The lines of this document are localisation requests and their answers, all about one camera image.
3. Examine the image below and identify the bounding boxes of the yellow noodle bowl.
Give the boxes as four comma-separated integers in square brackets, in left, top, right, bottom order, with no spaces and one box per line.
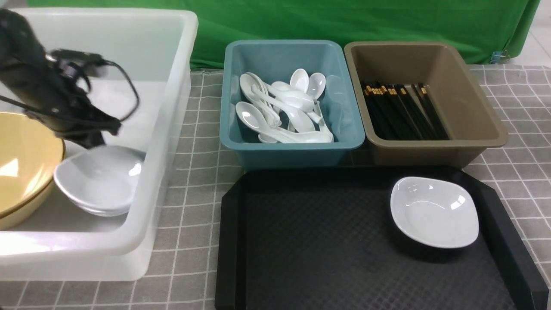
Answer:
[0,112,66,217]

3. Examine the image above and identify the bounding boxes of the grey checked tablecloth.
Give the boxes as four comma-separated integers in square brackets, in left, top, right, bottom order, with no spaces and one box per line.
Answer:
[1,65,550,310]

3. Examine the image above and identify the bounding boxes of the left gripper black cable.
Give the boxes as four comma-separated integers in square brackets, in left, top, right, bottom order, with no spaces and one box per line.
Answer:
[46,50,140,122]

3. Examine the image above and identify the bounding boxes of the green backdrop cloth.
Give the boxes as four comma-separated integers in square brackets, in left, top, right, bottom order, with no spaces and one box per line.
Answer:
[28,0,540,68]

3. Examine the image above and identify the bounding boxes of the brown plastic bin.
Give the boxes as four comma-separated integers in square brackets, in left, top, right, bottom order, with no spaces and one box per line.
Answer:
[344,41,508,168]

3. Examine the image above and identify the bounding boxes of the white dish in tub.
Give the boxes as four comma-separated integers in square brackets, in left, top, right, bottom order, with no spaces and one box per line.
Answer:
[76,204,130,217]

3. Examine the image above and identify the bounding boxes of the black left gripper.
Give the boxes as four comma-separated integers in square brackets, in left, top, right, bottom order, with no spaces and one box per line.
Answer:
[0,9,122,149]

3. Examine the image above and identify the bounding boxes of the white square dish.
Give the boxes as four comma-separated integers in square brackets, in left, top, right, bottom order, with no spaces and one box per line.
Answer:
[390,176,480,249]
[53,145,145,209]

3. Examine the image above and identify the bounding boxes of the white ceramic soup spoon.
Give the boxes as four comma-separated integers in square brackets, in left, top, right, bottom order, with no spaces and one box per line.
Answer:
[235,102,294,143]

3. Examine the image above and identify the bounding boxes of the black chopsticks in bin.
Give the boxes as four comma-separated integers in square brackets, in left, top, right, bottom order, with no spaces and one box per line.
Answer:
[361,82,450,141]

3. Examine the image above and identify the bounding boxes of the black serving tray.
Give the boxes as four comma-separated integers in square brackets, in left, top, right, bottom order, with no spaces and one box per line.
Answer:
[214,166,550,310]

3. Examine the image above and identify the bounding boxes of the yellow bowl in tub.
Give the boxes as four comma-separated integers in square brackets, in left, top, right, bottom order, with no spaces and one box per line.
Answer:
[0,180,55,231]

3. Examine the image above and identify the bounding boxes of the blue binder clip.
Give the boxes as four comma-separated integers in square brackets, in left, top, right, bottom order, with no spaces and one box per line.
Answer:
[490,50,511,65]

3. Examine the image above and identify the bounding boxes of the teal plastic bin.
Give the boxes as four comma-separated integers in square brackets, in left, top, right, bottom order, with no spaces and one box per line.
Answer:
[219,40,365,171]

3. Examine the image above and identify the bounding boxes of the large white plastic tub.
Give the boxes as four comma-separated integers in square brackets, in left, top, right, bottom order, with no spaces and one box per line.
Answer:
[1,7,198,281]

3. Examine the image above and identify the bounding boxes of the pile of white spoons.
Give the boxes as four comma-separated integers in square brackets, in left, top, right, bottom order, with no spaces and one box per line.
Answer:
[238,72,334,144]

